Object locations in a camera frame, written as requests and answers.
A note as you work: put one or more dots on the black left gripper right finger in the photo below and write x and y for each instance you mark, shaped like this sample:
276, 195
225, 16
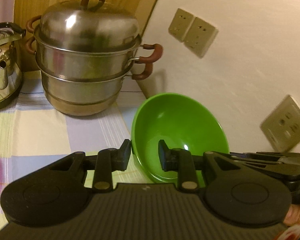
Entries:
211, 164

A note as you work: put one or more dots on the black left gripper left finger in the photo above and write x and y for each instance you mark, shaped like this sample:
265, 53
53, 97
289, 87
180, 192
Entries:
103, 164

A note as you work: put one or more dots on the large green plastic bowl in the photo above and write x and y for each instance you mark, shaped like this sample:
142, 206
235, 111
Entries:
182, 123

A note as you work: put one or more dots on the person's right hand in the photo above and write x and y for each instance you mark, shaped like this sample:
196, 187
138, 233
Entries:
292, 219

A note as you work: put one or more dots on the checked pastel tablecloth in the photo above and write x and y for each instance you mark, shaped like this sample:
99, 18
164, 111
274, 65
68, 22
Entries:
33, 134

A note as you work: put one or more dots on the stainless steel steamer pot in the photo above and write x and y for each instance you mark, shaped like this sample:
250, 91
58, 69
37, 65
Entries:
84, 50

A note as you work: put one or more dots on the stainless steel kettle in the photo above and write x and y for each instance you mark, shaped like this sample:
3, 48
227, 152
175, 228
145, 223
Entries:
10, 74

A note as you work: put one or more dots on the beige wall socket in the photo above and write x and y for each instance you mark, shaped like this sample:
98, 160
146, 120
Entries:
282, 126

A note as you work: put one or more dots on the beige double wall switch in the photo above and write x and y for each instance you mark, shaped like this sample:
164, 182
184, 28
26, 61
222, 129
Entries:
196, 34

